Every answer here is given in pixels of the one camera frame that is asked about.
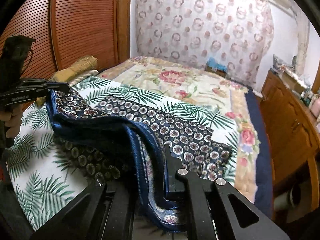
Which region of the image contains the beige golden pillow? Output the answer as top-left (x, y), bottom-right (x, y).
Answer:
top-left (35, 55), bottom-right (99, 107)

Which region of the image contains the wooden sideboard cabinet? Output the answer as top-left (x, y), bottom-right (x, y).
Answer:
top-left (260, 71), bottom-right (319, 211)

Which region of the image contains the clutter on sideboard top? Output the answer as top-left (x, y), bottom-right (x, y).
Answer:
top-left (271, 54), bottom-right (319, 131)

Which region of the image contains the brown louvered wardrobe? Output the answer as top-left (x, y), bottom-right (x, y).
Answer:
top-left (0, 0), bottom-right (132, 111)

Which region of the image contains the floral palm leaf blanket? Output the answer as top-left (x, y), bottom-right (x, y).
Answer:
top-left (6, 56), bottom-right (262, 231)

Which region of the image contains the person's left hand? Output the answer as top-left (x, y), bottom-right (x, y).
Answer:
top-left (1, 105), bottom-right (23, 139)

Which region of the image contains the teal box behind bed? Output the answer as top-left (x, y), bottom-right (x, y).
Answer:
top-left (204, 57), bottom-right (228, 77)

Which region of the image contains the navy patterned satin pajama shirt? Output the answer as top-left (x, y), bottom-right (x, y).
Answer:
top-left (46, 90), bottom-right (233, 232)

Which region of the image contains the pink circle patterned curtain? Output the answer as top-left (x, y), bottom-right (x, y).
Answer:
top-left (135, 0), bottom-right (274, 87)

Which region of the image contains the navy blue bed sheet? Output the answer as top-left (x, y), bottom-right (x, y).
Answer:
top-left (245, 90), bottom-right (273, 219)

